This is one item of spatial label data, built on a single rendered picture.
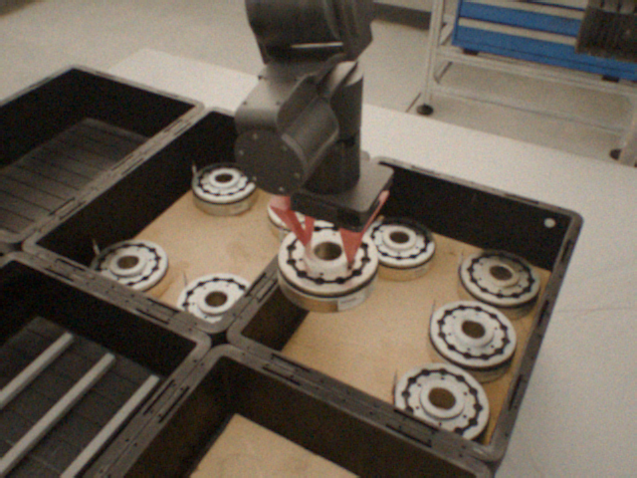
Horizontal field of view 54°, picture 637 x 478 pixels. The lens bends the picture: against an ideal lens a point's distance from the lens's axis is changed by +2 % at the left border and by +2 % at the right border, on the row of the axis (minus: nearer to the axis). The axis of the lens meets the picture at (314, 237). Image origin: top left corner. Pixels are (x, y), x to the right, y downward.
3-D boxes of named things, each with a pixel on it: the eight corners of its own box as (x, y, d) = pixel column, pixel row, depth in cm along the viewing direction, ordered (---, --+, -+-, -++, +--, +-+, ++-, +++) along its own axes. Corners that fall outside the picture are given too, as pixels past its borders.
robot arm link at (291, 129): (367, -39, 43) (264, -26, 47) (290, 35, 36) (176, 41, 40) (395, 116, 50) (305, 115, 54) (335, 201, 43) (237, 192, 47)
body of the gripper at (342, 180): (364, 228, 53) (367, 159, 48) (263, 195, 56) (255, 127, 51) (393, 184, 57) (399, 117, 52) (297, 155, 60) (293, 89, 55)
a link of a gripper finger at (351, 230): (357, 290, 59) (360, 217, 52) (293, 265, 61) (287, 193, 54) (385, 244, 63) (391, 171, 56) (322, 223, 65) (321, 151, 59)
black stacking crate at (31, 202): (90, 120, 121) (74, 66, 113) (216, 163, 110) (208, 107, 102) (-103, 241, 95) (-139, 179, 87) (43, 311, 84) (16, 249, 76)
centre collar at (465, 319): (462, 310, 77) (463, 307, 77) (500, 329, 75) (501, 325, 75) (444, 336, 74) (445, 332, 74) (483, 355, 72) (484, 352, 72)
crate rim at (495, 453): (374, 165, 93) (375, 152, 91) (581, 227, 82) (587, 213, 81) (221, 353, 67) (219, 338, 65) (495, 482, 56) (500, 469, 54)
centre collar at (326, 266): (318, 232, 65) (318, 227, 64) (360, 247, 63) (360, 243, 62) (295, 262, 61) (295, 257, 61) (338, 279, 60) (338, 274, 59)
